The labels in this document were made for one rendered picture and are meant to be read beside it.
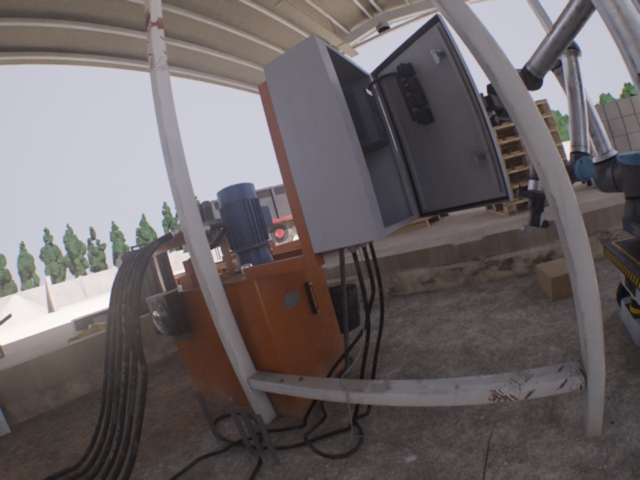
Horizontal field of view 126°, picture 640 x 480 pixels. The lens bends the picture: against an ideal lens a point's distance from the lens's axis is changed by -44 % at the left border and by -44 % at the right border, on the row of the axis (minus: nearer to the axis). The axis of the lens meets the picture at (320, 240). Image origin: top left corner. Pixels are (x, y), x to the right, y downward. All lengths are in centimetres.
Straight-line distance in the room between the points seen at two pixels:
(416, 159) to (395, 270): 145
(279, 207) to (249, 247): 807
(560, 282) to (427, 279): 106
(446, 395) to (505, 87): 70
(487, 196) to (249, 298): 86
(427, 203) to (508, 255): 125
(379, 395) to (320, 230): 49
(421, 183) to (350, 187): 40
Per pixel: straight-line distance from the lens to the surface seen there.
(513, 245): 222
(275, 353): 111
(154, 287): 298
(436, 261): 228
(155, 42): 137
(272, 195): 939
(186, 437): 143
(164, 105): 118
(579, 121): 128
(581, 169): 121
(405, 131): 109
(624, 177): 142
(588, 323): 70
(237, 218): 141
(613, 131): 381
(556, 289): 176
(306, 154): 80
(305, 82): 84
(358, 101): 104
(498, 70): 60
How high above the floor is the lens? 72
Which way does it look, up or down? 3 degrees down
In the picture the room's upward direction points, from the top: 16 degrees counter-clockwise
